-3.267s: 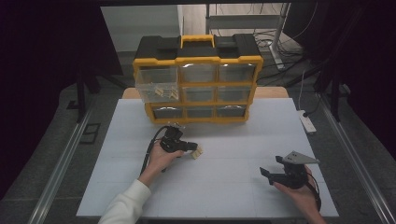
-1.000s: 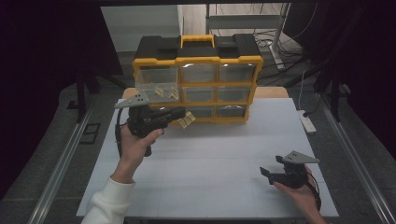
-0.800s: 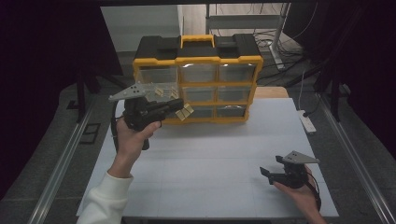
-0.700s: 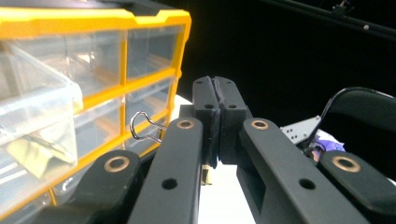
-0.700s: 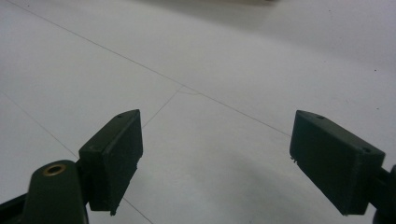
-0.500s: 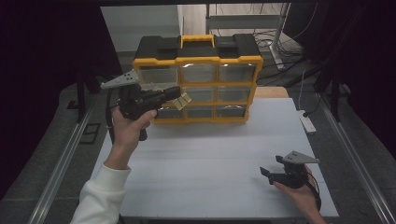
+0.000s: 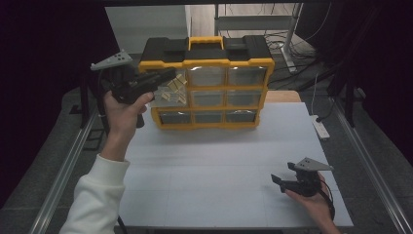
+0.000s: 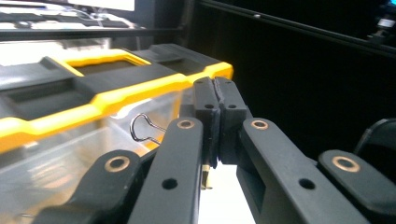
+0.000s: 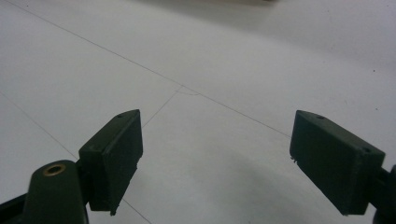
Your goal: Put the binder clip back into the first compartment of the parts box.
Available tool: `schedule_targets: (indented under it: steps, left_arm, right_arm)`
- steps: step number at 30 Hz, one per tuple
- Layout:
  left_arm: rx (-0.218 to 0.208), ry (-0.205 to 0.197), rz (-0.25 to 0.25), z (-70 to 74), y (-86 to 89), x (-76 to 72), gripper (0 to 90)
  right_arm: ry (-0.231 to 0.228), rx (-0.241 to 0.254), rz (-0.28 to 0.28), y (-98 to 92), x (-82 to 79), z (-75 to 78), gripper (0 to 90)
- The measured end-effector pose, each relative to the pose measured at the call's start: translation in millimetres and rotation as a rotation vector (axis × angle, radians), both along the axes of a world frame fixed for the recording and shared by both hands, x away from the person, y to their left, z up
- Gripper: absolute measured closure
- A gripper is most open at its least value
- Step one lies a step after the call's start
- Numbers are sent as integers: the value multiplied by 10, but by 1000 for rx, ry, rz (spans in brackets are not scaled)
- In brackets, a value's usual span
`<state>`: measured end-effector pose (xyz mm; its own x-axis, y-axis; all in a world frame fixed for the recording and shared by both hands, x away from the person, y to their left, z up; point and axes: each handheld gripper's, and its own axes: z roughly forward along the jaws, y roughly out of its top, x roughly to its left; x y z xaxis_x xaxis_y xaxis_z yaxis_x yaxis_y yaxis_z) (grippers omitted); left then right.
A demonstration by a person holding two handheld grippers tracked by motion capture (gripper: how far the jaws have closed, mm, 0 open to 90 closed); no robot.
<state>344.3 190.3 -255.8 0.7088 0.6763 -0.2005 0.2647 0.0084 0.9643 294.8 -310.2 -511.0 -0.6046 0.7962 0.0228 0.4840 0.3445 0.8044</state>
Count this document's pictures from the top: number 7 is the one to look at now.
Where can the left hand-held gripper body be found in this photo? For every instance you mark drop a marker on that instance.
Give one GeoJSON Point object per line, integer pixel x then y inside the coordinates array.
{"type": "Point", "coordinates": [125, 86]}

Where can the transparent plastic drawer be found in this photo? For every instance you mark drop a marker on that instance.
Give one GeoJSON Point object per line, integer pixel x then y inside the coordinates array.
{"type": "Point", "coordinates": [168, 97]}

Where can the black stand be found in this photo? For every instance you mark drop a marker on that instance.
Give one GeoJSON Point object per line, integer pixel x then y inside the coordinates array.
{"type": "Point", "coordinates": [347, 97]}
{"type": "Point", "coordinates": [83, 100]}

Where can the white power strip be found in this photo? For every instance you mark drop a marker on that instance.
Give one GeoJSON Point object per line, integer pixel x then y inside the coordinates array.
{"type": "Point", "coordinates": [320, 126]}

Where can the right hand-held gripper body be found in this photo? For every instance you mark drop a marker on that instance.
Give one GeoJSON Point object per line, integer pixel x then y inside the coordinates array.
{"type": "Point", "coordinates": [308, 180]}

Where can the person's left hand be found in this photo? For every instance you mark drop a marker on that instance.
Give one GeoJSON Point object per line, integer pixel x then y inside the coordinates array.
{"type": "Point", "coordinates": [121, 117]}

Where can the wooden board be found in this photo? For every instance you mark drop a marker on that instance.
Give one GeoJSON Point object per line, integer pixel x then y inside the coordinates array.
{"type": "Point", "coordinates": [282, 96]}

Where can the yellow black organizer box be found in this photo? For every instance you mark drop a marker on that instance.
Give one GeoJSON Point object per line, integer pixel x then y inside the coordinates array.
{"type": "Point", "coordinates": [227, 81]}

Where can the dark curtain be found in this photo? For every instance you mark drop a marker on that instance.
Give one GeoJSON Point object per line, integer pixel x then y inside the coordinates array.
{"type": "Point", "coordinates": [383, 65]}
{"type": "Point", "coordinates": [39, 81]}

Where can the grey metal shelf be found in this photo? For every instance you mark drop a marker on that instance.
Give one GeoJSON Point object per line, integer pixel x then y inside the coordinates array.
{"type": "Point", "coordinates": [253, 22]}

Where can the aluminium rail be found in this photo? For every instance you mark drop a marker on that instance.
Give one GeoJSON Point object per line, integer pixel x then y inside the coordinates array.
{"type": "Point", "coordinates": [61, 175]}
{"type": "Point", "coordinates": [370, 165]}

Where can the person's right hand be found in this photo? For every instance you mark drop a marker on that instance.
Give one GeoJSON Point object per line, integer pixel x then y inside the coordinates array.
{"type": "Point", "coordinates": [311, 204]}

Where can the grey metal stand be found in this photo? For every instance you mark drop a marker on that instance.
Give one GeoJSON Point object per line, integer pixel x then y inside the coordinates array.
{"type": "Point", "coordinates": [290, 35]}

